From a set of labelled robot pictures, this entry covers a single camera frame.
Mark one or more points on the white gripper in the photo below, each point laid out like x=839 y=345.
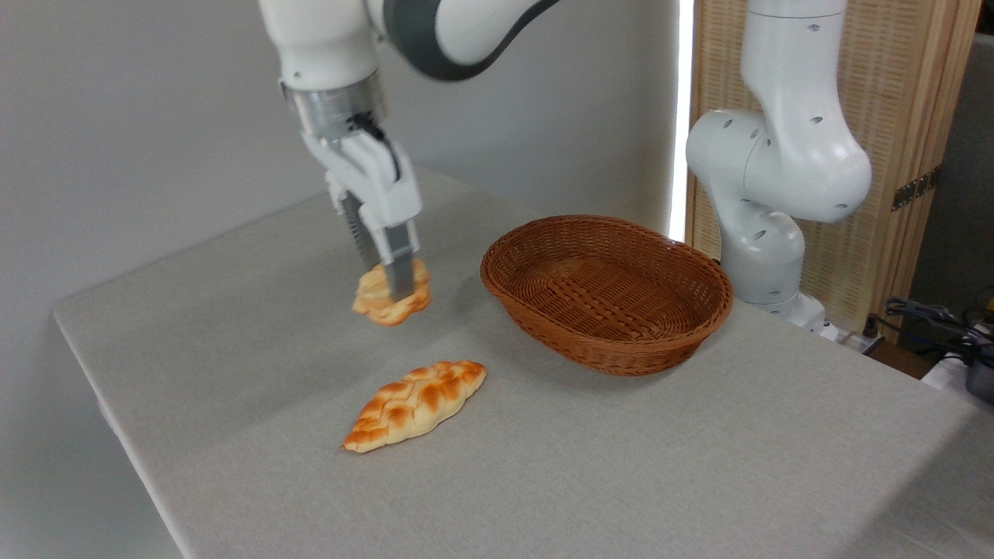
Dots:
x=373 y=175

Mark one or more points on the grey tablecloth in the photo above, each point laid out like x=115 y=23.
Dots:
x=543 y=466

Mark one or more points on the round layered bread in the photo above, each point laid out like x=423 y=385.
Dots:
x=380 y=303

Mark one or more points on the metal screen hinge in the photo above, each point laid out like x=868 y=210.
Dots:
x=916 y=189

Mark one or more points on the brown wicker basket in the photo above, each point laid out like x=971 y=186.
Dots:
x=606 y=299

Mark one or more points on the braided oblong bread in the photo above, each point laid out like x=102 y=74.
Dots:
x=415 y=404

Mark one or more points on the grey box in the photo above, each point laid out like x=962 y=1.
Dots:
x=981 y=380

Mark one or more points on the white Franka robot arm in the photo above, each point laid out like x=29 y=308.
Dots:
x=784 y=155

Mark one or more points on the white power strip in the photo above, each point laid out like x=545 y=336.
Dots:
x=850 y=336

